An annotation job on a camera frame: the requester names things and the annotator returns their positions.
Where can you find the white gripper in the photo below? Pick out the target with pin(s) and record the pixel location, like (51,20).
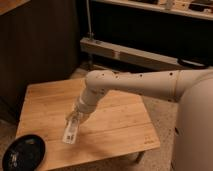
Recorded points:
(85,105)

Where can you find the clear plastic bottle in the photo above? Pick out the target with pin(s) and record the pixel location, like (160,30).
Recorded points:
(71,130)

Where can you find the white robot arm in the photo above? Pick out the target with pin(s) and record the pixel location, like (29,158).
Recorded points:
(168,85)

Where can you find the black ceramic bowl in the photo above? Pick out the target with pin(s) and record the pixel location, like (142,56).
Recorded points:
(24,154)

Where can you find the wooden table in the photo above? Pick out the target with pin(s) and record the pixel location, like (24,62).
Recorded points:
(120,125)

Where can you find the grey metal beam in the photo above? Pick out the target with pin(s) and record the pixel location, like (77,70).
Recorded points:
(129,55)

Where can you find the metal pole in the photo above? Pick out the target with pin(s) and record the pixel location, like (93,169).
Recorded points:
(90,32)

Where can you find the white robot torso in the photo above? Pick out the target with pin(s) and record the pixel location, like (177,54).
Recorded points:
(193,136)

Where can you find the wooden shelf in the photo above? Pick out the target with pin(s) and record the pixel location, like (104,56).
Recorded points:
(176,7)

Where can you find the black handle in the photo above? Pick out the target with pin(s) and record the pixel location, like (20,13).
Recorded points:
(191,65)

